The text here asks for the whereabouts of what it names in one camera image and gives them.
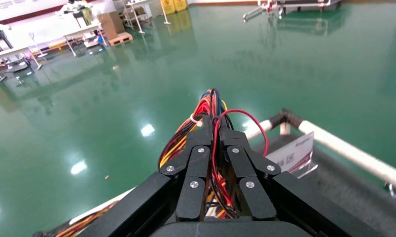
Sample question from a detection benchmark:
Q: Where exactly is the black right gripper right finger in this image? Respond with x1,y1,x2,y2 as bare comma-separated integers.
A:
218,118,283,221

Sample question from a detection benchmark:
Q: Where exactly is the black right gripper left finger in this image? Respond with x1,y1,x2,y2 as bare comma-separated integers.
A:
158,114,215,221

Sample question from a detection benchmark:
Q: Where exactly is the power supply with red cables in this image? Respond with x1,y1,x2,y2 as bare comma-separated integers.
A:
158,87,270,220

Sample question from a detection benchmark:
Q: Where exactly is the clear acrylic label sign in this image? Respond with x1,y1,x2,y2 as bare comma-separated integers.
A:
266,131,318,179

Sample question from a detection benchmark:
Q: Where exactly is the wooden pallet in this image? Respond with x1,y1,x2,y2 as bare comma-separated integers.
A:
108,32,134,47

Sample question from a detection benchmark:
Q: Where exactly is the plain brown cardboard carton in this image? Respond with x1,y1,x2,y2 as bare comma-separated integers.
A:
97,11,126,40

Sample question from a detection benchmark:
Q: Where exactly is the yellow caution sign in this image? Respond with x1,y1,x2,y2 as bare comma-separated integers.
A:
160,0,176,15
173,0,188,13

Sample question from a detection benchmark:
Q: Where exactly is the white workbench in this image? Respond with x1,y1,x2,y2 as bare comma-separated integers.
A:
0,45,43,82
63,22,108,57

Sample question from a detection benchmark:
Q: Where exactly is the long grey floor machine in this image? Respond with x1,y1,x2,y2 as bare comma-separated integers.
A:
243,0,344,22

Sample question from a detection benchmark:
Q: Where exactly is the white bench machine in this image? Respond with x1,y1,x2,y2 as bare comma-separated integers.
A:
55,0,95,28

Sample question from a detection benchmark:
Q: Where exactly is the black bench equipment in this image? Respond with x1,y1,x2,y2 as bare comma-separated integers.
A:
0,26,14,55

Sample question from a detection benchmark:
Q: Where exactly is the white frame table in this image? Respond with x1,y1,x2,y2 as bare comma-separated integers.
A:
122,0,153,36

